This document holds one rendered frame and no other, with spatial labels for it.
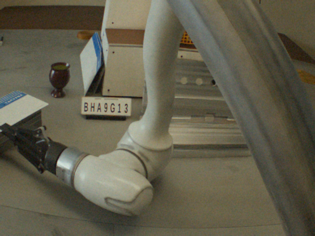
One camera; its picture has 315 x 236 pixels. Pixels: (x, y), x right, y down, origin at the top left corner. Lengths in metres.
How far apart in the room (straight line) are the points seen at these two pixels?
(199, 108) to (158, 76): 0.60
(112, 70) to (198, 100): 0.31
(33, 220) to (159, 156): 0.34
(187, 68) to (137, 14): 0.40
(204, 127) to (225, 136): 0.08
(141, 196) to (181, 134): 0.47
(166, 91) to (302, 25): 2.67
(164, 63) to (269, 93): 0.32
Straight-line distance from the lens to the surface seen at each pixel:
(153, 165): 0.92
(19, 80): 1.59
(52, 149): 0.91
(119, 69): 1.42
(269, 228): 0.99
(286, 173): 0.45
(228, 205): 1.03
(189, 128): 1.30
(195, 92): 1.32
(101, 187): 0.82
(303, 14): 3.37
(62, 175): 0.89
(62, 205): 0.95
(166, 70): 0.73
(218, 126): 1.34
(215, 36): 0.43
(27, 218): 0.90
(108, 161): 0.85
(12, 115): 1.12
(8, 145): 1.14
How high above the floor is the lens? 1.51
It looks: 27 degrees down
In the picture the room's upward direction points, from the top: 9 degrees clockwise
